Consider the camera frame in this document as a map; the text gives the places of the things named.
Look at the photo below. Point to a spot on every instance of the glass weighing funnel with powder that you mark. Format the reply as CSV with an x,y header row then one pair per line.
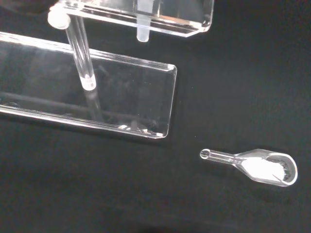
x,y
262,167

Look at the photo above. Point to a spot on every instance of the transparent funnel stand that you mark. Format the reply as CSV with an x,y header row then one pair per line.
x,y
116,97

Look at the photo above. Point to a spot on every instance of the black table cloth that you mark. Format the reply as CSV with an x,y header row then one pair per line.
x,y
218,121

